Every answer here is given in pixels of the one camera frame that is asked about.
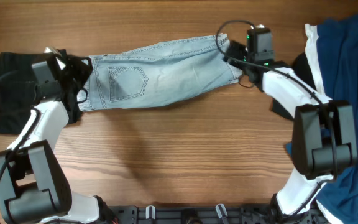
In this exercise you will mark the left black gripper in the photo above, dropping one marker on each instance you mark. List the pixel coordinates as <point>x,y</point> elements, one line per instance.
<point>84,69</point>

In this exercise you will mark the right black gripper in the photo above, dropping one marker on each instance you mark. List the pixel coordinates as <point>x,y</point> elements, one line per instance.
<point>234,58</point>

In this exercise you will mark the light blue denim shorts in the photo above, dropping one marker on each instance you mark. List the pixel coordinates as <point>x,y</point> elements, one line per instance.
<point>158,75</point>

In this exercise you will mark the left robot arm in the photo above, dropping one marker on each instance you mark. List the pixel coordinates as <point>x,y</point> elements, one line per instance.
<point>33,187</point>

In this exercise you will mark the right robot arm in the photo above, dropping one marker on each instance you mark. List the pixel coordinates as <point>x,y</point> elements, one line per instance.
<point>323,140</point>

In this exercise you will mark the folded black shorts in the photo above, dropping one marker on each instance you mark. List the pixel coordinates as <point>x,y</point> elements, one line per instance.
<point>19,90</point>

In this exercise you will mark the dark blue garment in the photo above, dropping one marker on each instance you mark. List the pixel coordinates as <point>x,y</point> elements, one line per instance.
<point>337,48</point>

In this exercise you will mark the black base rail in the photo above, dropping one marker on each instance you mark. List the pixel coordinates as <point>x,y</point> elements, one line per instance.
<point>246,214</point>

